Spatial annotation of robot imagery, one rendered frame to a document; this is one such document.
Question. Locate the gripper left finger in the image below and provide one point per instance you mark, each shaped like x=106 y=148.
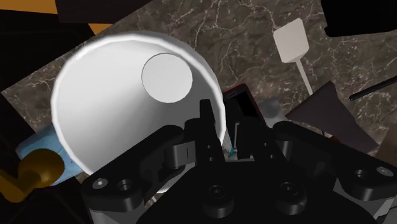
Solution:
x=173 y=145

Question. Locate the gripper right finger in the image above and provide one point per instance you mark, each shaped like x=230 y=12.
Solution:
x=310 y=145

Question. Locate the white cup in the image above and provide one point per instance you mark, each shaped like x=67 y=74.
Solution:
x=108 y=108

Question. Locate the dark brown flat wedge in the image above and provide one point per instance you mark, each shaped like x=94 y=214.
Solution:
x=325 y=114

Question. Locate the red phone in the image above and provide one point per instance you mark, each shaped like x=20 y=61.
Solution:
x=245 y=102

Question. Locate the black pen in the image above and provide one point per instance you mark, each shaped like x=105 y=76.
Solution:
x=372 y=89

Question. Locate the white spatula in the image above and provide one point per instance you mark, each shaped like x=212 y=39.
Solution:
x=291 y=40

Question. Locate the light blue box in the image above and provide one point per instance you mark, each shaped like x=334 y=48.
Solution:
x=46 y=139

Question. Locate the mustard yellow knobbed object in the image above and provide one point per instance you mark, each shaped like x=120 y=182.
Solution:
x=40 y=167

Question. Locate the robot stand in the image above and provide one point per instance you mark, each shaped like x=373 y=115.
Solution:
x=359 y=15

